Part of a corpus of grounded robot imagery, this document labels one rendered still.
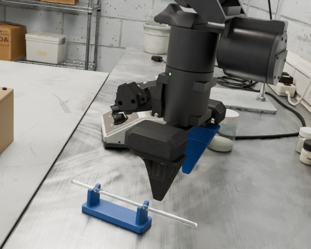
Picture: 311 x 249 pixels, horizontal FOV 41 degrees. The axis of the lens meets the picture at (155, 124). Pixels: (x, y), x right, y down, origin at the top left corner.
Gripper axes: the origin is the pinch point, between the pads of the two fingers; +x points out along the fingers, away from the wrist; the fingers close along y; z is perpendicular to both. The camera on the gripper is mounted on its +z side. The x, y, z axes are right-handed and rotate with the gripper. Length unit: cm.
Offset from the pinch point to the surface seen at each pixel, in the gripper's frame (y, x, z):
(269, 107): -75, 10, 1
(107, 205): -0.6, 10.2, 9.7
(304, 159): -40.4, 10.1, -13.4
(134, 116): -25.3, 4.9, 19.2
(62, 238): 8.3, 11.3, 10.8
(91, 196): 1.0, 8.7, 11.6
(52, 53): -193, 37, 173
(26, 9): -211, 12, 212
